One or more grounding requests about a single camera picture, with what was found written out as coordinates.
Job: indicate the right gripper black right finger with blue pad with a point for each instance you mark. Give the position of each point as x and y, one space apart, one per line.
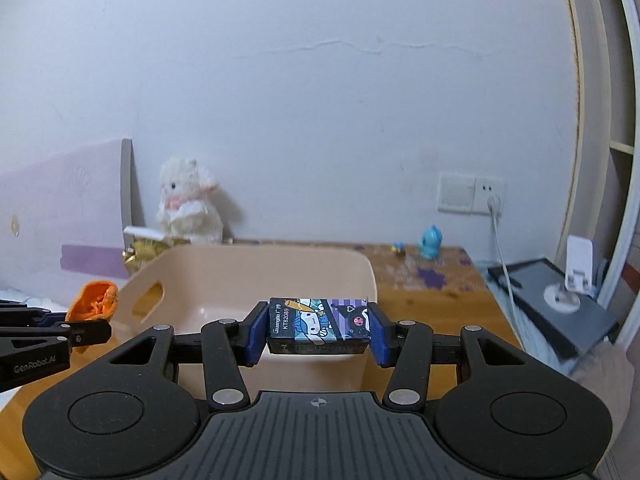
404 343

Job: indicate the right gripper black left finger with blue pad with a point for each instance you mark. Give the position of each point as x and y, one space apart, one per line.
239 342

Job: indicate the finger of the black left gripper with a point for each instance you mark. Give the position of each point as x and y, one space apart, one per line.
76 334

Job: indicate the orange toy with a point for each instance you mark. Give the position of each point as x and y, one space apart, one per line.
98 300

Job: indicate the blue cartoon card box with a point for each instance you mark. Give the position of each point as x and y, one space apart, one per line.
318 326

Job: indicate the beige plastic storage bin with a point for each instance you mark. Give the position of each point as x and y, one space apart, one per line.
189 286

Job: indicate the gold wrapped gift item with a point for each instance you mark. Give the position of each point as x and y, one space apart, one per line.
141 252

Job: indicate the blue cartoon figurine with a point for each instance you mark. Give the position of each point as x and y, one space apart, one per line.
430 242

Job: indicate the pink headboard panel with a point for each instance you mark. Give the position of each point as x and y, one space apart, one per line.
63 221

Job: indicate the white paper card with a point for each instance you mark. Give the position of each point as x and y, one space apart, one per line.
142 233

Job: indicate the white plush lamb toy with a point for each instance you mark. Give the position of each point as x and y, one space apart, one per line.
187 208

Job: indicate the white phone stand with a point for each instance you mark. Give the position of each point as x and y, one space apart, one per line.
566 297

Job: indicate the dark grey flat box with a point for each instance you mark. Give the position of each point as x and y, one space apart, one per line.
569 335

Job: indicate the white wall light switch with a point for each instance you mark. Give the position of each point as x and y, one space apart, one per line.
456 194

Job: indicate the white wall power socket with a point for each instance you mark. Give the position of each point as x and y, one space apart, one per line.
488 191

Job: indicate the white wooden shelf frame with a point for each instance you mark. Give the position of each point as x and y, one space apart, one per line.
604 196

